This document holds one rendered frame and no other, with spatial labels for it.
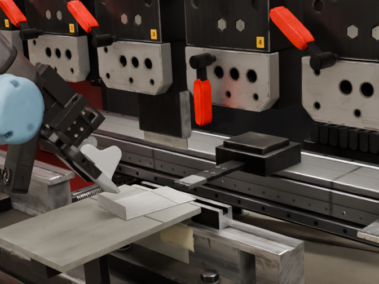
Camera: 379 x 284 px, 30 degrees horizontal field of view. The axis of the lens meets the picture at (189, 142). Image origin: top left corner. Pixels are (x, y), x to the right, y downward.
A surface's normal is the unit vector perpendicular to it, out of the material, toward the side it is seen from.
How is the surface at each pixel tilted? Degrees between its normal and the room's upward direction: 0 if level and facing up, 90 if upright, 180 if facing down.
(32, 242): 0
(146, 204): 0
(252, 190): 90
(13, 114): 90
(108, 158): 82
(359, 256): 0
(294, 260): 90
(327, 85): 90
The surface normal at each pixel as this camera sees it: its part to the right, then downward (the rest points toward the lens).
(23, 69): 0.79, -0.19
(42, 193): -0.70, 0.23
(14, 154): -0.79, -0.14
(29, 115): 0.83, 0.11
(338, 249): -0.05, -0.96
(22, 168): 0.57, 0.18
